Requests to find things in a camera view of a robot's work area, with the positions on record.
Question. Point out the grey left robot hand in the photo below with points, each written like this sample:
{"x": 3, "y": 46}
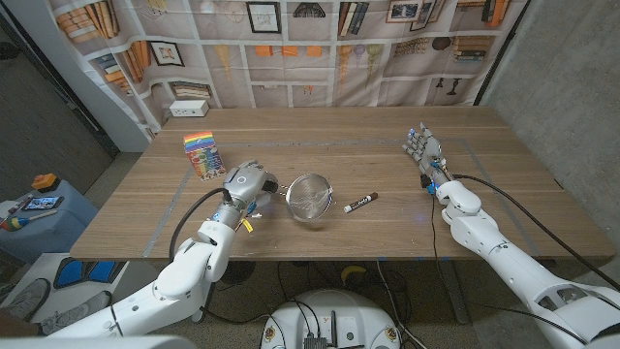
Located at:
{"x": 244, "y": 186}

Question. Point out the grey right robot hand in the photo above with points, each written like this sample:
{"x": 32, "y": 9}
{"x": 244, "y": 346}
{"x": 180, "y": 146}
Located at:
{"x": 428, "y": 151}

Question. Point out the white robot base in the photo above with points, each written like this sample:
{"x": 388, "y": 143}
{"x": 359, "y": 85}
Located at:
{"x": 334, "y": 315}

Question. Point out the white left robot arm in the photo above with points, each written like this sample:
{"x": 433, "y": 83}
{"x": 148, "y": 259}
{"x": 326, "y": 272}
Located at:
{"x": 184, "y": 276}

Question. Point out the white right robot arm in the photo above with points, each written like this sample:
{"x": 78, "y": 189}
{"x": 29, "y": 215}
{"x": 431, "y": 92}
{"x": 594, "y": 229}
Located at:
{"x": 494, "y": 247}

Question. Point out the rainbow marker box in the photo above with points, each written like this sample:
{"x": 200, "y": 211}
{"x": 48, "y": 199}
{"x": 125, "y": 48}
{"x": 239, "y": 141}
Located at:
{"x": 204, "y": 155}

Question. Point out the brown marker white cap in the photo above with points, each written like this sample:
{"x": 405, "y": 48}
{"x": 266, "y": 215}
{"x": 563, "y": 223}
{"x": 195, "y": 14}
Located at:
{"x": 361, "y": 202}

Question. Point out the black round fan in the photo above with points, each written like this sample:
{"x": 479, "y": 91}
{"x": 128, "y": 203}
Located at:
{"x": 237, "y": 272}

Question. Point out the white power outlet box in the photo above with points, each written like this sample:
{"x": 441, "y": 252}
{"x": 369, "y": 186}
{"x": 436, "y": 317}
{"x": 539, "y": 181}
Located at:
{"x": 189, "y": 108}

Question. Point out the black backdrop stand pole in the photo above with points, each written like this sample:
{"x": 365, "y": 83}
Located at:
{"x": 501, "y": 51}

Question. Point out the white table leg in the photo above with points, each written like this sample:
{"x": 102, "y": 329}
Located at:
{"x": 199, "y": 312}

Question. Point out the yellow object under table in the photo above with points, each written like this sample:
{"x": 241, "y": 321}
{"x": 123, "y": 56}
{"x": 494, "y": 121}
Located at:
{"x": 352, "y": 271}

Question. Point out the printed bookshelf backdrop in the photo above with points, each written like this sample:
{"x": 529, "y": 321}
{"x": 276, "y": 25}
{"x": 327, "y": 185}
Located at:
{"x": 315, "y": 68}

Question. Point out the grey table leg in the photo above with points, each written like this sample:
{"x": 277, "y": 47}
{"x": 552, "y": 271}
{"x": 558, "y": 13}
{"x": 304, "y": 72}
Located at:
{"x": 453, "y": 291}

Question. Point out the blue storage box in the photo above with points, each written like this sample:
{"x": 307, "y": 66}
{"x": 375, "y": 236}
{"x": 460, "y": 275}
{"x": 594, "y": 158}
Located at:
{"x": 53, "y": 232}

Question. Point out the orange and black block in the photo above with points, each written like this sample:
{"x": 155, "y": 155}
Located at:
{"x": 45, "y": 182}

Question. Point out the black smartphone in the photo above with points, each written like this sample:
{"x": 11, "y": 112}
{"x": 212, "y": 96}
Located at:
{"x": 43, "y": 202}

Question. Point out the grey sneaker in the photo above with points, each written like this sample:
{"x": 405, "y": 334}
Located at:
{"x": 77, "y": 315}
{"x": 26, "y": 298}

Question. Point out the white robot torso cover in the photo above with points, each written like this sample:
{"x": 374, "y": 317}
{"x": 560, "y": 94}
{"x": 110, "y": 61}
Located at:
{"x": 97, "y": 343}

